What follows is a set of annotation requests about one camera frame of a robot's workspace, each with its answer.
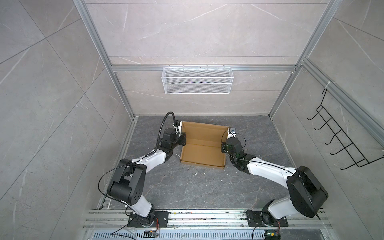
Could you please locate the brown cardboard box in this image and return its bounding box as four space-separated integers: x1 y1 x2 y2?
181 122 229 169

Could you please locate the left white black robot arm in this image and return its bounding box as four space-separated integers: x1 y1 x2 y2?
107 130 187 221

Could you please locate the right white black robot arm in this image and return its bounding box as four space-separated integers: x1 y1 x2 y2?
222 137 329 225

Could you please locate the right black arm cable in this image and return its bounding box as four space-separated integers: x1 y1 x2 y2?
221 130 322 221

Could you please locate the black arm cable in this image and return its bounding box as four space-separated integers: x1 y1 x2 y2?
221 130 322 221
97 111 176 208

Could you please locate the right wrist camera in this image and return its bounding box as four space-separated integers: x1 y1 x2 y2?
227 128 237 139

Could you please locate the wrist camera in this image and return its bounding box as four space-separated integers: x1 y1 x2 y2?
162 120 182 144
227 128 237 139

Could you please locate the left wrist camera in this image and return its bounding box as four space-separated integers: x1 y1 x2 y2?
162 120 182 144

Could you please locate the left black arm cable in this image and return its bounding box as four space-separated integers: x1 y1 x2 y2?
97 111 176 208

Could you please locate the white wire mesh basket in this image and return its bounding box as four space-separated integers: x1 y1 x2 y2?
161 67 234 95

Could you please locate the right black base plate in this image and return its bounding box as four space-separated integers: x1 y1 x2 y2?
245 210 289 227

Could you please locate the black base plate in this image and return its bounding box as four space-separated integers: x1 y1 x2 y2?
128 211 169 228
245 210 289 227

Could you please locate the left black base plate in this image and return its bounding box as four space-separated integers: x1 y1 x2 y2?
128 211 169 228

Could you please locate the white cable duct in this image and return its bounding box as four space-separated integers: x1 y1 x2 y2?
91 229 265 240

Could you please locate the aluminium mounting rail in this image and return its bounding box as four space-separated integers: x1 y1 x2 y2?
83 210 333 230

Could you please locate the black wire hook rack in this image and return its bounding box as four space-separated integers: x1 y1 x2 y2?
307 89 384 171

